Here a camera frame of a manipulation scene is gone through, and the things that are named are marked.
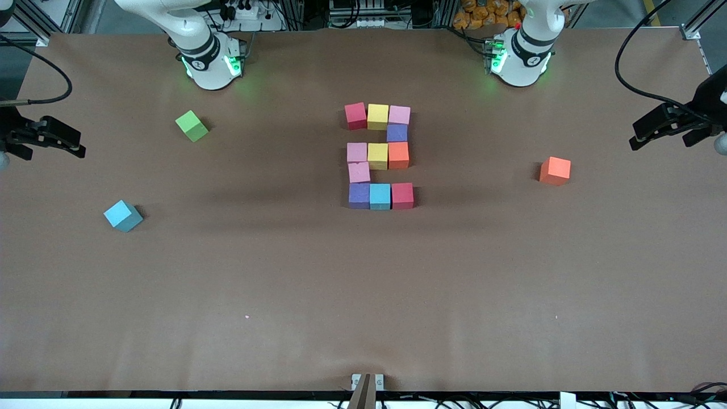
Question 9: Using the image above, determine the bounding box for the orange foam cube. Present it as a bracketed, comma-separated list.
[539, 156, 572, 186]
[387, 141, 410, 170]

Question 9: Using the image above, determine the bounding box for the red foam cube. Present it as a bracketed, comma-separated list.
[344, 102, 368, 131]
[391, 182, 415, 210]

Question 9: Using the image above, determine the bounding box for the cyan foam cube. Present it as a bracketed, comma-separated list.
[369, 183, 392, 210]
[103, 200, 144, 233]

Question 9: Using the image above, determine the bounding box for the green foam cube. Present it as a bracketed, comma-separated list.
[175, 110, 210, 143]

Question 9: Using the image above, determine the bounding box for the orange snack bag pile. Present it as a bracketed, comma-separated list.
[453, 0, 526, 30]

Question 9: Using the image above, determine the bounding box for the white power strip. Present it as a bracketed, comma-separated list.
[219, 0, 285, 32]

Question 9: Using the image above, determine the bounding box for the grey electronics rack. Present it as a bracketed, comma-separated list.
[328, 0, 398, 28]

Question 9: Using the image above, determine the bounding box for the brown paper table cover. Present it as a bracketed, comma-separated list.
[0, 27, 727, 394]

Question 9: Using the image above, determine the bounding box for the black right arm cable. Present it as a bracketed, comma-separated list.
[0, 33, 73, 106]

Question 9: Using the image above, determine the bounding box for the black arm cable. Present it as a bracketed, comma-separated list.
[615, 0, 713, 123]
[0, 33, 73, 106]

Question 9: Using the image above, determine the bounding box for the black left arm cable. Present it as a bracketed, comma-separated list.
[615, 0, 713, 123]

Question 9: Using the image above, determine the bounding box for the aluminium frame post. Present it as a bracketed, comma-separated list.
[680, 0, 727, 41]
[0, 0, 86, 47]

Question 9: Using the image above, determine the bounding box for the silver camera mount bracket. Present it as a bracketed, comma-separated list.
[351, 373, 385, 391]

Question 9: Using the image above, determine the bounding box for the brown camera pole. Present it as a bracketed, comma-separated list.
[348, 374, 377, 409]

